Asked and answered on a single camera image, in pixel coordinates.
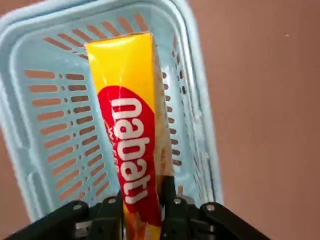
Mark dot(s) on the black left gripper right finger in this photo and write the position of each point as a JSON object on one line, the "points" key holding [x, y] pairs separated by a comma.
{"points": [[190, 220]]}

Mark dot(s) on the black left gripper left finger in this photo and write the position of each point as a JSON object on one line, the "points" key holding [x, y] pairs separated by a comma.
{"points": [[82, 222]]}

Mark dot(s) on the yellow wafer box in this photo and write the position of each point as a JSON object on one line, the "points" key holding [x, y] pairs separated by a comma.
{"points": [[125, 75]]}

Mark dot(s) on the light blue plastic basket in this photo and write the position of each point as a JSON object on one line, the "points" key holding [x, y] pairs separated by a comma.
{"points": [[30, 50]]}

